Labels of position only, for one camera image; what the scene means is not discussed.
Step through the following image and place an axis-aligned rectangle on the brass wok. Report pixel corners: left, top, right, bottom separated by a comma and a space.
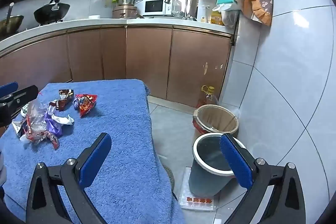
0, 2, 25, 36

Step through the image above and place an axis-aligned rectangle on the black wok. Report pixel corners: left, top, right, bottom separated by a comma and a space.
34, 0, 71, 24

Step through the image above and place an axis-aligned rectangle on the white plastic bag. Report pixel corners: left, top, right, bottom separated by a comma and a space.
212, 3, 239, 29

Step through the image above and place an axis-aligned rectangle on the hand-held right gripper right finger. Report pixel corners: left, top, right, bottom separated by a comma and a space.
219, 133, 306, 224

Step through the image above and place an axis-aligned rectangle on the cooking oil bottle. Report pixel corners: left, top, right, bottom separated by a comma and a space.
197, 85, 219, 109

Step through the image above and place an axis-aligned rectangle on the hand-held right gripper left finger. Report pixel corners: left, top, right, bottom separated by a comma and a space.
26, 132, 112, 224

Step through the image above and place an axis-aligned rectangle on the blue fluffy towel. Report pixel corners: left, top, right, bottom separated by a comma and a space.
0, 79, 187, 224

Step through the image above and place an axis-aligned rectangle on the red snack packet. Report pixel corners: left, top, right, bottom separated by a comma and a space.
75, 93, 98, 118

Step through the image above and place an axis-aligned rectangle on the bronze rice cooker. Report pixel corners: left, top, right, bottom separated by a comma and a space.
112, 4, 138, 19

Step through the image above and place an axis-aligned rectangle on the brown snack wrapper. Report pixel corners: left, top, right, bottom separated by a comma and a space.
50, 88, 75, 111

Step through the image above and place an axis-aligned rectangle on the brown kitchen cabinet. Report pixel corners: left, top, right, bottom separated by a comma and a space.
0, 25, 236, 109

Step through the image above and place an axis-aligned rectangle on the white mat with red print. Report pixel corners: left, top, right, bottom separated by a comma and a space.
178, 166, 221, 212

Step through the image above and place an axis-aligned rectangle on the white and black wrapper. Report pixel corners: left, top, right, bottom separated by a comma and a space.
12, 120, 30, 144

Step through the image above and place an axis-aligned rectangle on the clear plastic bag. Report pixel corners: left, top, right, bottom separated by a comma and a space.
25, 100, 61, 150

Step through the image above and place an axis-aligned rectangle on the white paper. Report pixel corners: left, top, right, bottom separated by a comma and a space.
51, 114, 75, 126

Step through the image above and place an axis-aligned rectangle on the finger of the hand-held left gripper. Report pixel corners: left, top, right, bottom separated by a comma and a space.
0, 81, 19, 98
0, 85, 39, 109

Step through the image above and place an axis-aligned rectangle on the beige bucket with red band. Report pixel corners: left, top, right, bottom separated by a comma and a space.
192, 105, 240, 136

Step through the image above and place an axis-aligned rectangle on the grey bin with white rim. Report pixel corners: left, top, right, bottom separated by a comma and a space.
188, 133, 247, 196

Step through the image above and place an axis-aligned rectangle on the steel saucepan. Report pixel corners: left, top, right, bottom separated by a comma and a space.
119, 0, 144, 7

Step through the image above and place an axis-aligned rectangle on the white microwave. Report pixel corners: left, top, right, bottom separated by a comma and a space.
142, 0, 184, 16

